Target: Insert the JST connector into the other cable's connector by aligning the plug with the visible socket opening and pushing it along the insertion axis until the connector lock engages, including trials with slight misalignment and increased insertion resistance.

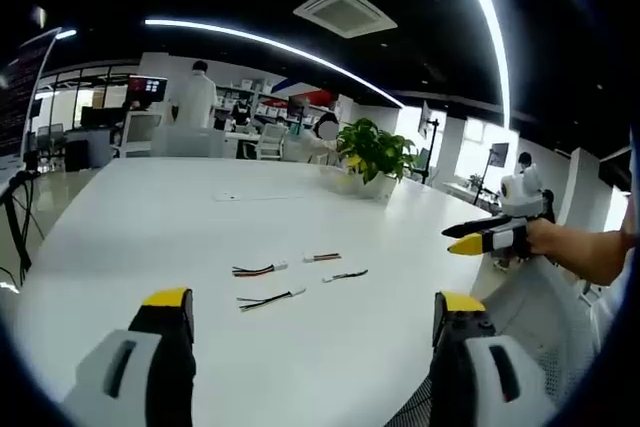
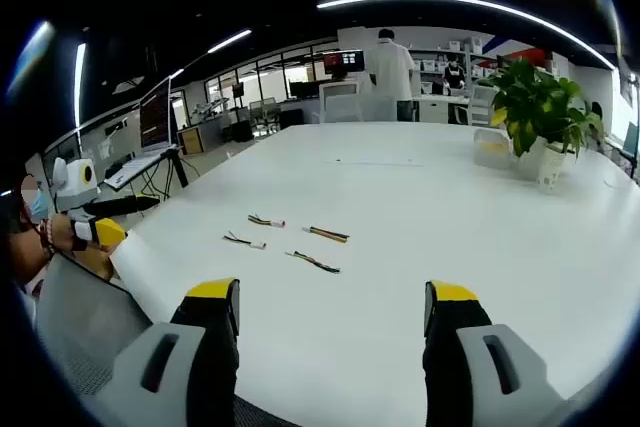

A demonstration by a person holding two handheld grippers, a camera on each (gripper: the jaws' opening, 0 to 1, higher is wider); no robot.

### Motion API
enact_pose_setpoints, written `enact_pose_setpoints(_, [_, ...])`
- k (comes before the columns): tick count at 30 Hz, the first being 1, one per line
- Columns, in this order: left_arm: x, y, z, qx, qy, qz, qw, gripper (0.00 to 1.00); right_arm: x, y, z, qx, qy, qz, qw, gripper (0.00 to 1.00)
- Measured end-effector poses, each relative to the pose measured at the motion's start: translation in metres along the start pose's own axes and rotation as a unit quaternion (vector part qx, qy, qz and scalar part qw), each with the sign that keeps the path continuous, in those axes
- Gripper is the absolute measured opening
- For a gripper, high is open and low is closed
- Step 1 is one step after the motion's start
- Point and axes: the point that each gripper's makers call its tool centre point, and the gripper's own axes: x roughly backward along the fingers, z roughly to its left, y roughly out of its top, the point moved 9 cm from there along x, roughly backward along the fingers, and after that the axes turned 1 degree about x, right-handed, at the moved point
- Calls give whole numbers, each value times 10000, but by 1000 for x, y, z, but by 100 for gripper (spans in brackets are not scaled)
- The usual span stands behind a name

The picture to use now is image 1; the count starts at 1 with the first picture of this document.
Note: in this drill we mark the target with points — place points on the shelf of white boxes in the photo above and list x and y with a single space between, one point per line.
270 97

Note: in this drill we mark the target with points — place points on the monitor on black stand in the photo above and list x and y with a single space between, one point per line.
426 119

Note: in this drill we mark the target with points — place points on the black laptop stand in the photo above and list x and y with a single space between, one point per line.
17 217

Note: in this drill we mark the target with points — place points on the short ceiling light strip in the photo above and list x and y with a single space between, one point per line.
66 34

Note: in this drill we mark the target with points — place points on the ceiling air conditioner vent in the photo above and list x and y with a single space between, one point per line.
345 11

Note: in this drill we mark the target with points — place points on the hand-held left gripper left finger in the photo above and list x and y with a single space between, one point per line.
127 372

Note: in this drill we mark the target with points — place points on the red lit monitor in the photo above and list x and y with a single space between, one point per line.
147 88

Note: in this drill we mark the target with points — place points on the white office chair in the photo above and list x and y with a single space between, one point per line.
141 133
271 142

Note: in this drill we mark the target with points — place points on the white plant pot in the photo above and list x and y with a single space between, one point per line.
362 187

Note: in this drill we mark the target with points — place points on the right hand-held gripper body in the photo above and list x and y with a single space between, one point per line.
522 197

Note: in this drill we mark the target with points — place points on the white mesh chair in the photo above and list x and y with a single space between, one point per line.
540 307

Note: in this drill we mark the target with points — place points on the person's right hand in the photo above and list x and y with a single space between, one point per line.
547 239

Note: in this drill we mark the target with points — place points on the green leafy plant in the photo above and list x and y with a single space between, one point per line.
375 147

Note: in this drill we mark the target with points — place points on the open white laptop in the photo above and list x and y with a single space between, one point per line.
20 97

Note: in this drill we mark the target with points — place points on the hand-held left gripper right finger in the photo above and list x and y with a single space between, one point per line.
480 372

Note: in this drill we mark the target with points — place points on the long curved ceiling light strip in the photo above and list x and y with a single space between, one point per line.
280 46

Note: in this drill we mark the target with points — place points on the black desk monitor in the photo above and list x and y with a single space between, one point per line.
100 117

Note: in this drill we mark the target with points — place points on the small dark monitor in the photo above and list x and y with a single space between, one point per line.
500 152

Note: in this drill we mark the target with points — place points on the bright curved ceiling light strip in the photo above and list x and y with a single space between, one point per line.
495 32

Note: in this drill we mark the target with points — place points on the white desk partition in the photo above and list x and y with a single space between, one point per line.
190 143

